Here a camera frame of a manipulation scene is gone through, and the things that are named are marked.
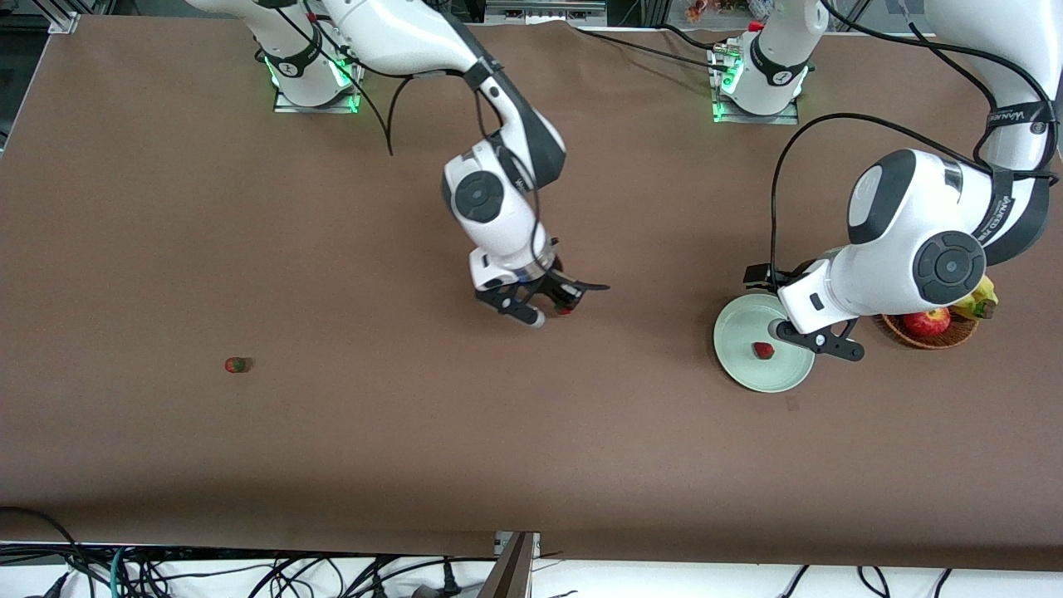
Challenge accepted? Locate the pale green round plate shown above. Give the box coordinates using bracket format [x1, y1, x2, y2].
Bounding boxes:
[713, 294, 816, 394]

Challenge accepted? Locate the brown table cover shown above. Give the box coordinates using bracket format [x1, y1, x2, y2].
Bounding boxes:
[0, 15, 1063, 574]

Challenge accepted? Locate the red apple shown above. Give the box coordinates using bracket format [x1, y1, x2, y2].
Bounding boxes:
[903, 307, 953, 338]

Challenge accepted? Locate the brown wicker basket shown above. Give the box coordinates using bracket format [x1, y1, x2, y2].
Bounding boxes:
[876, 311, 979, 350]

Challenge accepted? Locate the yellow banana bunch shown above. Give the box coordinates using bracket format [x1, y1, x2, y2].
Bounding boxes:
[951, 276, 999, 321]

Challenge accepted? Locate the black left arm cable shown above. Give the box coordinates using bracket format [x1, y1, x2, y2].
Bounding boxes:
[768, 0, 1061, 287]

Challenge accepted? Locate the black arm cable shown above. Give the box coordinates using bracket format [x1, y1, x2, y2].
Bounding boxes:
[278, 4, 483, 157]
[768, 0, 1061, 287]

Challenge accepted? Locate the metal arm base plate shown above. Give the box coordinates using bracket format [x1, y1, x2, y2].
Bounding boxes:
[709, 46, 801, 125]
[273, 50, 360, 115]

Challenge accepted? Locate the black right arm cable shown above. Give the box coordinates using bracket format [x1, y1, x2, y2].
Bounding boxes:
[278, 4, 483, 157]

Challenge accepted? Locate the black base cable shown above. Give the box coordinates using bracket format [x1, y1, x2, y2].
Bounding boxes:
[569, 23, 740, 74]

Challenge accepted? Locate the metal table leg bracket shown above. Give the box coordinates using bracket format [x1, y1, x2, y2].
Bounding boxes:
[477, 532, 541, 598]

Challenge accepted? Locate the grey metal rail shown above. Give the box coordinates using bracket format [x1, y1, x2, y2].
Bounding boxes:
[485, 0, 608, 26]

